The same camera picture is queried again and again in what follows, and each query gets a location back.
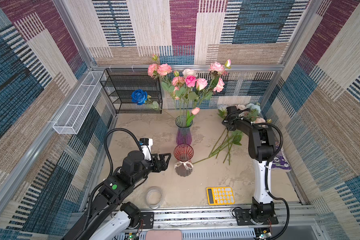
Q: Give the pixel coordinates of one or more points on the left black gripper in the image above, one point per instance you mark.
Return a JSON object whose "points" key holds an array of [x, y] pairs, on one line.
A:
{"points": [[163, 165]]}

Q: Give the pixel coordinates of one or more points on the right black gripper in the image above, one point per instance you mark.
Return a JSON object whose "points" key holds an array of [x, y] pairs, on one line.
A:
{"points": [[224, 122]]}

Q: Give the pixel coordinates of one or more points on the dark red glass vase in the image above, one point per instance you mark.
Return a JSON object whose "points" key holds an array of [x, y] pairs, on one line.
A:
{"points": [[184, 154]]}

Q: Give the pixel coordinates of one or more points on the purple blue glass vase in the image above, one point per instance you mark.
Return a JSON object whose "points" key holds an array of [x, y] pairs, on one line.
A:
{"points": [[184, 135]]}

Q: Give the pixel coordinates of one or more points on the pink tulip bud stem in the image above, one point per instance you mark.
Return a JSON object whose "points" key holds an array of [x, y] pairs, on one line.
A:
{"points": [[195, 111]]}

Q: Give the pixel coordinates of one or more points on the magenta rose stem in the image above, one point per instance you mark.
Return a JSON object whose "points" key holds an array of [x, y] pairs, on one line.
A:
{"points": [[191, 96]]}

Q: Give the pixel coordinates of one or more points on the pink rose stem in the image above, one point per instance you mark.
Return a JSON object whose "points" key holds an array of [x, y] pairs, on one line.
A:
{"points": [[178, 82], [164, 74], [206, 89]]}

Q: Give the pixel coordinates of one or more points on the blue rose stem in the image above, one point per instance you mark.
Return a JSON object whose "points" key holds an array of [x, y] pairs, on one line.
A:
{"points": [[141, 97]]}

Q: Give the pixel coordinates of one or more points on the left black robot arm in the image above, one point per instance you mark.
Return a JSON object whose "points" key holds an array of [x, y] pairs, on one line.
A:
{"points": [[107, 213]]}

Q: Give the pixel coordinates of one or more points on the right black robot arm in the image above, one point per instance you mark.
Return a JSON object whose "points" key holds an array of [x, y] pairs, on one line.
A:
{"points": [[265, 142]]}

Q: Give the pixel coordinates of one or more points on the pile of artificial flowers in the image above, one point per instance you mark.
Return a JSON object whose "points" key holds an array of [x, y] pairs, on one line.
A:
{"points": [[232, 135]]}

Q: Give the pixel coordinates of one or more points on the clear tape roll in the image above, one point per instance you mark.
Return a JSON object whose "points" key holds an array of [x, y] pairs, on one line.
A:
{"points": [[154, 197]]}

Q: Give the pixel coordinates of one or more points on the yellow calculator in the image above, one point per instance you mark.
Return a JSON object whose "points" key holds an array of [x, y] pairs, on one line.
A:
{"points": [[219, 196]]}

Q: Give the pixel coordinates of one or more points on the purple packet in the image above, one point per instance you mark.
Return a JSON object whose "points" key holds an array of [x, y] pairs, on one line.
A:
{"points": [[281, 162]]}

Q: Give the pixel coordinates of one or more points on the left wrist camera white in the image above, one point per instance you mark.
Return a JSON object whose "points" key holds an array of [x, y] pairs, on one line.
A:
{"points": [[146, 145]]}

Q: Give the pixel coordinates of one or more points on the black wire shelf rack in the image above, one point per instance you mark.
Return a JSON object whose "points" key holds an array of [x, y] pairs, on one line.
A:
{"points": [[119, 84]]}

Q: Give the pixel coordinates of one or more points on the white mesh wall basket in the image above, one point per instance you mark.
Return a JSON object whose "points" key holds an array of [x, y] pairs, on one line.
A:
{"points": [[75, 112]]}

